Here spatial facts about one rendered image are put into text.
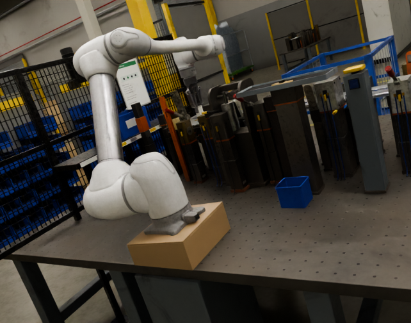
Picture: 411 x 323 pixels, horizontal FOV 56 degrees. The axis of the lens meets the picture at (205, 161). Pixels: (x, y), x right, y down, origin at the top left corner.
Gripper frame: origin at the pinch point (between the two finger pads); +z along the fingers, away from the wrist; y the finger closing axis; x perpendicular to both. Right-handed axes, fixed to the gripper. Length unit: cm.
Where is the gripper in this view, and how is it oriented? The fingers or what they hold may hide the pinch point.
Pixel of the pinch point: (199, 112)
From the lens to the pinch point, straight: 221.3
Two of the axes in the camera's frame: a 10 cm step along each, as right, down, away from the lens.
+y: 5.5, -3.7, 7.5
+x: -7.9, 0.7, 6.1
